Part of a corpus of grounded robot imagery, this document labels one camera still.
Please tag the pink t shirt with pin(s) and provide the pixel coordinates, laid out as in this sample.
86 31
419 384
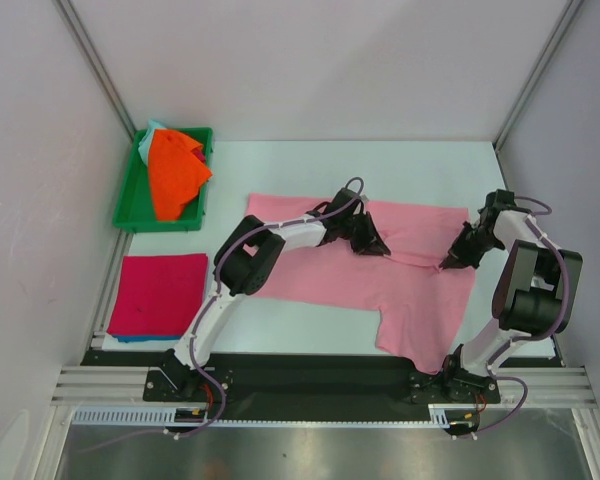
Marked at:
422 307

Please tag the magenta t shirt in bin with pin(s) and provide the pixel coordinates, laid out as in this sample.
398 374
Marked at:
198 152

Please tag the aluminium frame rail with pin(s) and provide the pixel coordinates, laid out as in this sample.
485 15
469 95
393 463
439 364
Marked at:
550 388

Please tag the slotted cable duct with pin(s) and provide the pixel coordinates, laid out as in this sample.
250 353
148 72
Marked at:
172 417

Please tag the folded magenta t shirt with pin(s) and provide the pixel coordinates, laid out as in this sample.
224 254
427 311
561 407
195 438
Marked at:
158 295

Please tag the orange t shirt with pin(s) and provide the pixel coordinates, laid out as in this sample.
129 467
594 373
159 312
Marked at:
175 174

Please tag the green plastic bin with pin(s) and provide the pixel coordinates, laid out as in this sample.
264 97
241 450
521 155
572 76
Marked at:
134 211

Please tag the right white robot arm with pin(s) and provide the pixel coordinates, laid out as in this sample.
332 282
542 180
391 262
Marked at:
534 296

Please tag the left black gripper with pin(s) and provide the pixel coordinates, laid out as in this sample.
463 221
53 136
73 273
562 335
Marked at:
374 244

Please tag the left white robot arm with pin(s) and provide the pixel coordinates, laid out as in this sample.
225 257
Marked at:
246 260

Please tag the folded blue t shirt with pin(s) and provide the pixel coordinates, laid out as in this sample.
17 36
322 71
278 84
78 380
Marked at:
144 338

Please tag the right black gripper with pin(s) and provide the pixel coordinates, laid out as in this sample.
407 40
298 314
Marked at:
469 242

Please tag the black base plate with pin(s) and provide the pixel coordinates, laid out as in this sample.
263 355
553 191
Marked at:
246 386

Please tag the light blue t shirt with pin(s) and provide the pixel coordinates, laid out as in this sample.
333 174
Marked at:
146 141

